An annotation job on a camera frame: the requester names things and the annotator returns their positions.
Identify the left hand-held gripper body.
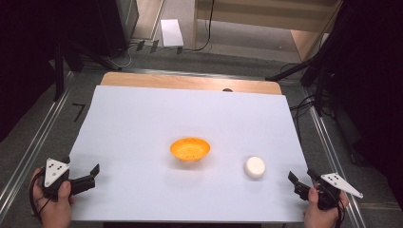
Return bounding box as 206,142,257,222
42,157,97,201

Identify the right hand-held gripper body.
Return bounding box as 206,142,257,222
294,172,364,211

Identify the white round bun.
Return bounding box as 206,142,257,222
242,155,267,180

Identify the orange plastic bowl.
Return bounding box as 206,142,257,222
169,136,212,163

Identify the person's right hand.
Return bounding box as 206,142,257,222
302,186,350,228

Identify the person's left hand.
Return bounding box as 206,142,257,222
30,167,76,228

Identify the white table sheet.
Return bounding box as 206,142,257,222
69,85,314,223

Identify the black metal stand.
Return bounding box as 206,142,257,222
51,39,124,103
265,55,338,118

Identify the dark cabinet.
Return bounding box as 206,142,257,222
94,0,141,58

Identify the white flat box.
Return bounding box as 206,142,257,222
160,18,185,48

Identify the light wooden shelf unit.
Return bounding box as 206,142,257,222
192,0,345,61

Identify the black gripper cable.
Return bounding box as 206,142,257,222
317,184,347,228
29,176,51,222

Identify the metal floor rail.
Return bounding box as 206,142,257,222
303,88,369,228
0,71,76,219

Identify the bundle of black floor cables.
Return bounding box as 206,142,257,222
279,62,336,141

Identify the white floor cable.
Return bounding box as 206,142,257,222
106,42,141,69

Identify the black hanging cable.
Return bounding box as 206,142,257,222
193,0,217,52

